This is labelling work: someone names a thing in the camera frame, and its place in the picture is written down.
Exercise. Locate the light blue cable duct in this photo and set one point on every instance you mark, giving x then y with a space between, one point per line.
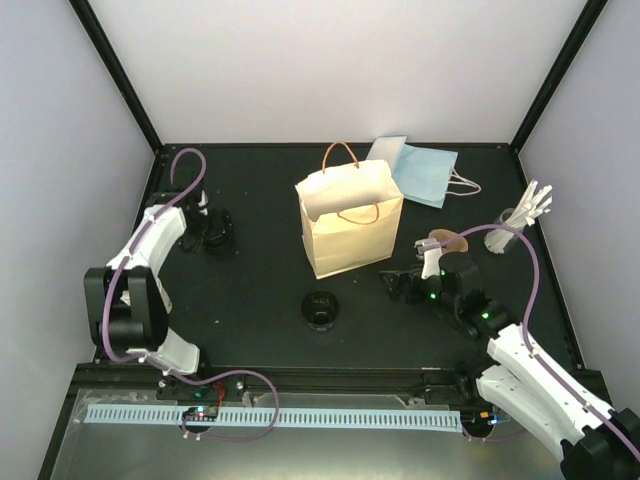
309 418

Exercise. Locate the black cup lids stack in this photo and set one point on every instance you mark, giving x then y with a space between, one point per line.
218 234

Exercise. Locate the brown paper bag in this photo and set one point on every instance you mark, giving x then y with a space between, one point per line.
350 212

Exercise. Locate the left small circuit board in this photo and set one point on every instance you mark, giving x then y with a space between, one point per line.
200 413

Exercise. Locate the black frame post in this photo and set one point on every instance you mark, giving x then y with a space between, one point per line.
99 39
580 31

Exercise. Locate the small circuit board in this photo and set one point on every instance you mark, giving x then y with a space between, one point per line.
485 417
200 413

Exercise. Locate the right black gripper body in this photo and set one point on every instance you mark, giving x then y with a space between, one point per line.
414 295

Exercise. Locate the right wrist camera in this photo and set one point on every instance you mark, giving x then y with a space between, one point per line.
429 251

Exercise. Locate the black cup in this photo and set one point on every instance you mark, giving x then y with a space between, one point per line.
320 310

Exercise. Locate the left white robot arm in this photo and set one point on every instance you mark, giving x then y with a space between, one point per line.
128 307

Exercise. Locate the right black frame post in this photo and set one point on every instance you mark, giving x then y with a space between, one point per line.
580 31

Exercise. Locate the blue paper bag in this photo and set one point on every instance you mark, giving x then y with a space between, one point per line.
428 176

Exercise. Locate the left black frame post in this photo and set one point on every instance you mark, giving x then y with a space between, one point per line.
99 39

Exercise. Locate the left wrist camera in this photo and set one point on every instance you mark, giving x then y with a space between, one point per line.
203 201

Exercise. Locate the black mounting rail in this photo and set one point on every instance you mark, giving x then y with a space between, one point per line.
435 386

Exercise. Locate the right small circuit board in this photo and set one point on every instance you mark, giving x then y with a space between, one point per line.
485 417

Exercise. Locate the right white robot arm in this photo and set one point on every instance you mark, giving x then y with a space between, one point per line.
585 434

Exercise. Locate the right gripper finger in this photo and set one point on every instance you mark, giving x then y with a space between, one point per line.
395 291
396 275

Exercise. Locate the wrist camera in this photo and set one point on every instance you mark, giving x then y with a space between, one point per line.
429 251
203 201

